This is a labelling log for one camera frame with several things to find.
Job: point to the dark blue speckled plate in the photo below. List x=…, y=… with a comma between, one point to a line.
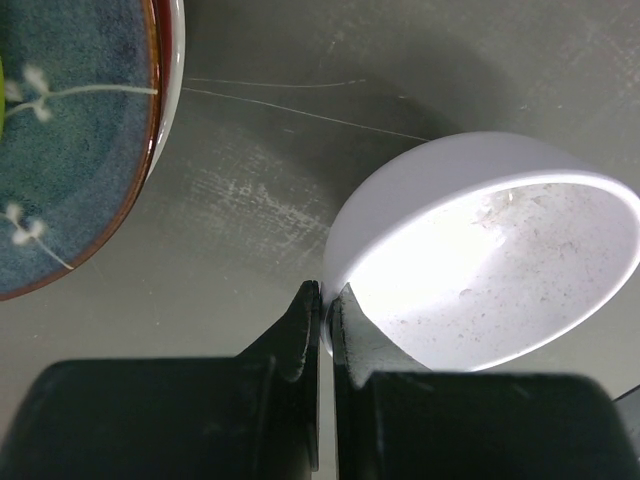
x=80, y=116

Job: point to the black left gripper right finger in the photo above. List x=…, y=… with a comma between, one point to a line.
x=396, y=419

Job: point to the white bowl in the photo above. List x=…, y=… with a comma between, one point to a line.
x=475, y=249

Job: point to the red teal floral plate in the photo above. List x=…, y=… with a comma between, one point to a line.
x=171, y=21

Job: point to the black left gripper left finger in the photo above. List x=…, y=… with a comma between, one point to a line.
x=250, y=416

